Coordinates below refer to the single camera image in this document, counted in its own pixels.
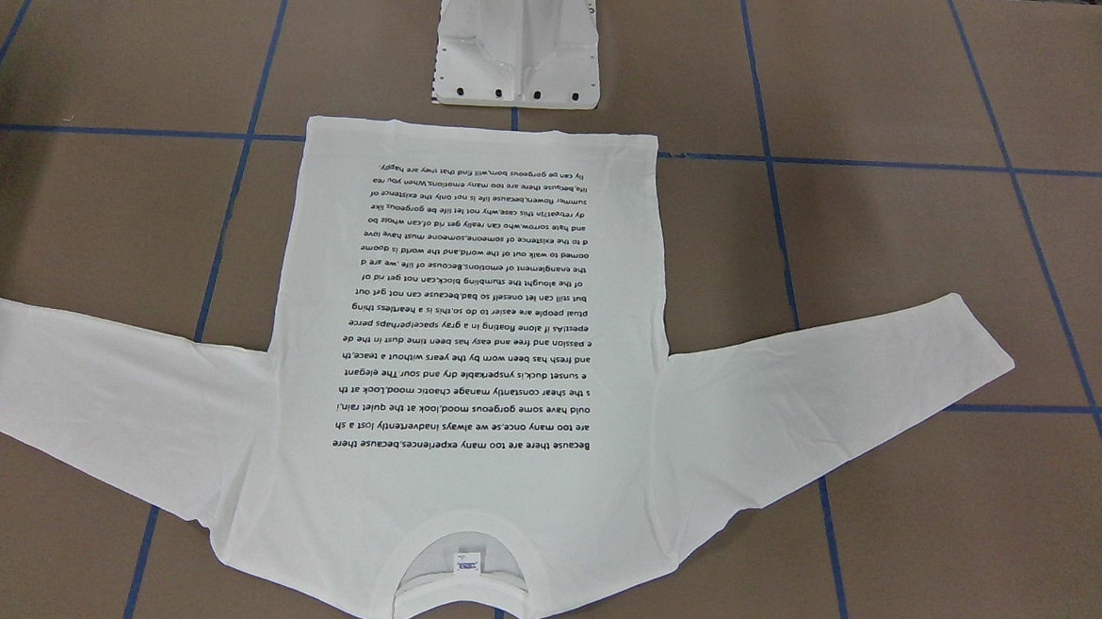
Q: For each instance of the white long-sleeve printed shirt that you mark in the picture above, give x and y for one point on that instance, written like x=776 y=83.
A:
x=469 y=395

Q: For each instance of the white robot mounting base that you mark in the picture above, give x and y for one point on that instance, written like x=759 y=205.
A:
x=526 y=53

